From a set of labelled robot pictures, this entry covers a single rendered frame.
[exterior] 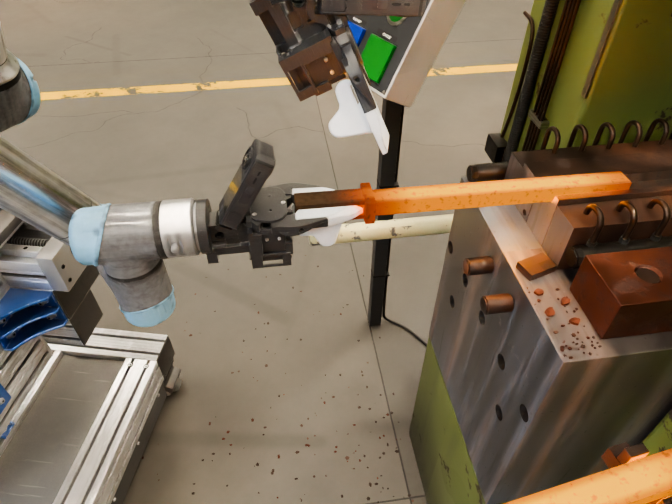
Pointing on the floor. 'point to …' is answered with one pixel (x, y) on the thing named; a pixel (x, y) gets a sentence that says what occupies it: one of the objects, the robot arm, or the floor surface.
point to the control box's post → (391, 114)
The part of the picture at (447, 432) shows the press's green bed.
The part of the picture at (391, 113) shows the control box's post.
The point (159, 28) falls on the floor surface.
